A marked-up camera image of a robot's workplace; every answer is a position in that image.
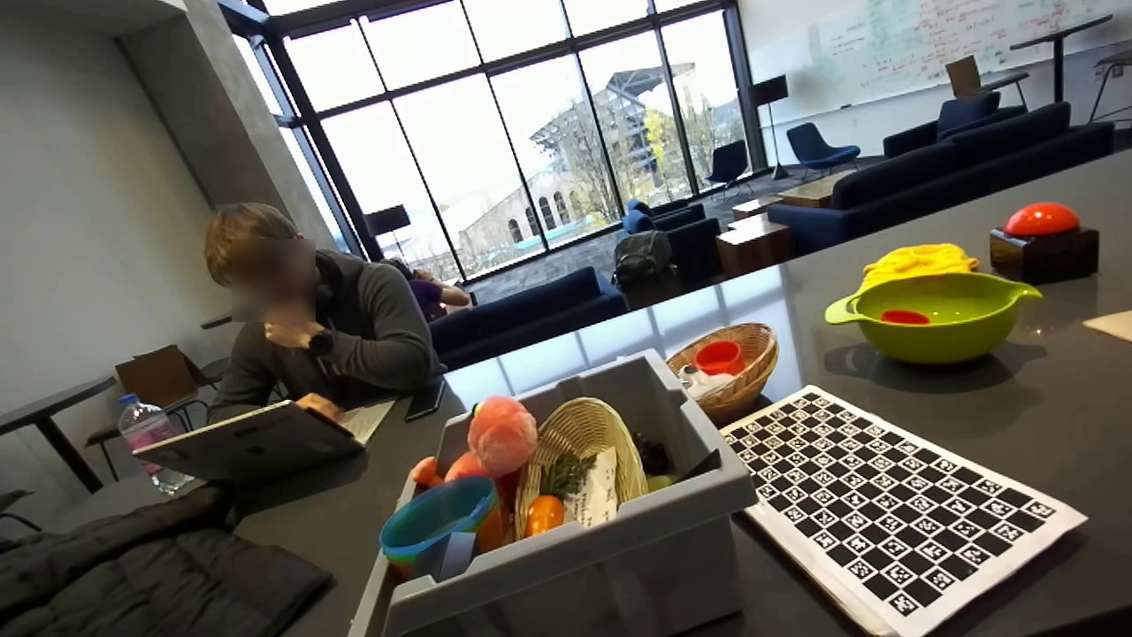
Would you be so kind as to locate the long dark sofa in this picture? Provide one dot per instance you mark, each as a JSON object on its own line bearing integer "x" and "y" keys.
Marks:
{"x": 941, "y": 170}

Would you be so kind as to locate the red dome button black box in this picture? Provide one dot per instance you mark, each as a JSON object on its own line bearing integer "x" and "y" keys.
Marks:
{"x": 1046, "y": 248}

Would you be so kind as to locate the white paper sheet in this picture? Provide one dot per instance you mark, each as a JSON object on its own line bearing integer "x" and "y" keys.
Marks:
{"x": 368, "y": 421}

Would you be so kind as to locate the yellow plastic item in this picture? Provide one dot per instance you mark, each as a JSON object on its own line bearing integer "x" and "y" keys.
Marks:
{"x": 922, "y": 258}

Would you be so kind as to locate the grey plastic bin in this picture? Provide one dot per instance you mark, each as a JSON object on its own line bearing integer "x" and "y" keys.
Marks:
{"x": 588, "y": 571}

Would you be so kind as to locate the blue plastic cup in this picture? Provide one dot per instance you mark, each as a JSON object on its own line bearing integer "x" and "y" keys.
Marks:
{"x": 431, "y": 522}

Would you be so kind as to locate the green plastic bowl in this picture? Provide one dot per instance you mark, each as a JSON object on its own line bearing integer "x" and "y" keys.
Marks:
{"x": 941, "y": 336}

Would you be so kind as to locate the grey laptop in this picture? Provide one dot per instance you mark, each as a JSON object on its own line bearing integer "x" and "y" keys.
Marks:
{"x": 248, "y": 442}

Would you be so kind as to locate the dark side table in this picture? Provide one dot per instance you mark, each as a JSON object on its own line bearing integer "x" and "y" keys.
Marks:
{"x": 48, "y": 404}

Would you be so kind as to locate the clear water bottle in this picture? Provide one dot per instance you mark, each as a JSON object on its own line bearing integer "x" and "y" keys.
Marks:
{"x": 144, "y": 426}

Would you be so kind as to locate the white toy food piece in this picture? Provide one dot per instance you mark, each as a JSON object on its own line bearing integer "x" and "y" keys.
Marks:
{"x": 595, "y": 490}

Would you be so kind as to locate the dark blue couch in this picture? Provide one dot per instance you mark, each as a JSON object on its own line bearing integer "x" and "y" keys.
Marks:
{"x": 531, "y": 314}

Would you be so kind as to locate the blue armchair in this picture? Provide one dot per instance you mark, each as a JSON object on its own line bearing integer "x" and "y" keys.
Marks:
{"x": 815, "y": 146}

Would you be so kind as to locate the orange toy fruit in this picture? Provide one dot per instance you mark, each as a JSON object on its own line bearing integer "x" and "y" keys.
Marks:
{"x": 542, "y": 514}

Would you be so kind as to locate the red item in bowl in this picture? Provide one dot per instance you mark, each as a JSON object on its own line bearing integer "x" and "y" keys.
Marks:
{"x": 906, "y": 315}

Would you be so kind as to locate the seated person purple top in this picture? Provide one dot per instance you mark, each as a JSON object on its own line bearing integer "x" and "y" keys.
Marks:
{"x": 431, "y": 293}

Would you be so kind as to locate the checkerboard calibration board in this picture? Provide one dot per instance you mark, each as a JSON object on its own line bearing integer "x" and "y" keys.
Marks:
{"x": 898, "y": 510}

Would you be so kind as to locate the red plastic cup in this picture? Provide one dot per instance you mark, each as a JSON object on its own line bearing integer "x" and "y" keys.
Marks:
{"x": 718, "y": 355}

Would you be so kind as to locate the seated person grey sweater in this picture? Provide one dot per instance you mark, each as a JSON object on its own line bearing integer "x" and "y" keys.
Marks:
{"x": 366, "y": 336}

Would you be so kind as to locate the brown cardboard box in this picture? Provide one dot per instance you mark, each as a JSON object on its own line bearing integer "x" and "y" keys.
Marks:
{"x": 162, "y": 374}

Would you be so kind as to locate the black tall table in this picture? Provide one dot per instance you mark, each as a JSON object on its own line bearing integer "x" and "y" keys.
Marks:
{"x": 1062, "y": 34}

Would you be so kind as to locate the wooden coffee table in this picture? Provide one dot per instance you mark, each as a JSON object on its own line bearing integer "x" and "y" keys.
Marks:
{"x": 752, "y": 247}

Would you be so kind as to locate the pink peach toy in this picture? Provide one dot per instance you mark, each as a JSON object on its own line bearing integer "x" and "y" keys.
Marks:
{"x": 504, "y": 433}

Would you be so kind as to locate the black padded jacket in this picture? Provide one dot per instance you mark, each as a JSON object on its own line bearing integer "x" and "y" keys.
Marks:
{"x": 144, "y": 581}

